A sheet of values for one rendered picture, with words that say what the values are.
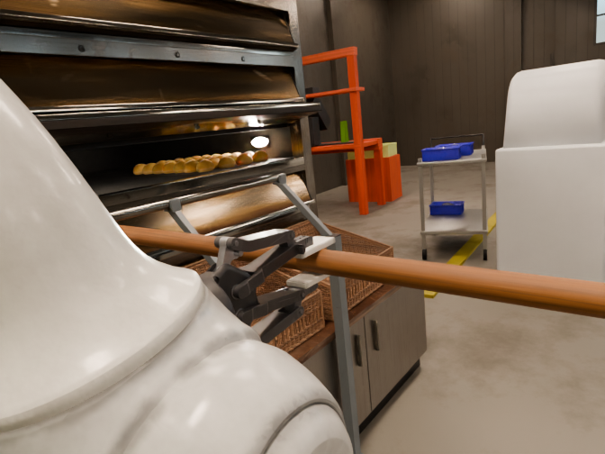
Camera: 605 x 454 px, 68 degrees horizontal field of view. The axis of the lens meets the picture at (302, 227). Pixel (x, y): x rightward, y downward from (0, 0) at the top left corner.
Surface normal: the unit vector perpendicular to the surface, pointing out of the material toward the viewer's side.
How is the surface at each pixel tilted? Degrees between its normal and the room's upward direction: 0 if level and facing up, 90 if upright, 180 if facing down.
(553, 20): 90
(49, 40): 90
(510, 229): 90
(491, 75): 90
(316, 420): 45
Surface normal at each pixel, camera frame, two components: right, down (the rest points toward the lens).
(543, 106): -0.62, 0.07
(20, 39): 0.78, 0.05
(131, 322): 0.32, -0.71
